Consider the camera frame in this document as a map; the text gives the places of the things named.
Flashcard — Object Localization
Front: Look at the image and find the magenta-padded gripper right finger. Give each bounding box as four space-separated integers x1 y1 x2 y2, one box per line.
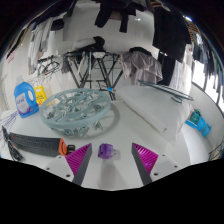
130 142 183 186

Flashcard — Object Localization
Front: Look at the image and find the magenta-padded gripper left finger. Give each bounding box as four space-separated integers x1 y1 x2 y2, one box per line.
43 143 93 186

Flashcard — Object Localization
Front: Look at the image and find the purple charger block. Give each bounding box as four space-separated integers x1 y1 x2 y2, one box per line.
97 143 118 160

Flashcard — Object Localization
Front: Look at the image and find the black power strip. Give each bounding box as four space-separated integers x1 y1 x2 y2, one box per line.
8 132 76 158

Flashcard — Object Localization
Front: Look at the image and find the white pillow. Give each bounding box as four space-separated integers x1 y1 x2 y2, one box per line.
116 84 195 143

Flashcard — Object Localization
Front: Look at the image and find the blue plastic clothes brush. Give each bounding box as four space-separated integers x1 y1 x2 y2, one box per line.
185 109 213 139

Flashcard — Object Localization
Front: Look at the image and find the dark long pole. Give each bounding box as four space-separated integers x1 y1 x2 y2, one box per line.
137 79 195 104

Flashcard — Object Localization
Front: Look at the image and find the blue detergent bottle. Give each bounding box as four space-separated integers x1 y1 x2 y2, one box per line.
13 75 40 119

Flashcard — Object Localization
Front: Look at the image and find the grey garment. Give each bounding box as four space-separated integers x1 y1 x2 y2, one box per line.
120 47 164 86

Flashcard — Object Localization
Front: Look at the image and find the black folding drying rack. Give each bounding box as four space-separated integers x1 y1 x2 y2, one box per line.
63 49 126 101

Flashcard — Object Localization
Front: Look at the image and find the white and black clothes pile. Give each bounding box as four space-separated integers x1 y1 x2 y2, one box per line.
71 35 107 53

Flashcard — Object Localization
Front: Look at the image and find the dark hanging clothes row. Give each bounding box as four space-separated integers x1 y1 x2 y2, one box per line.
93 0 222 86

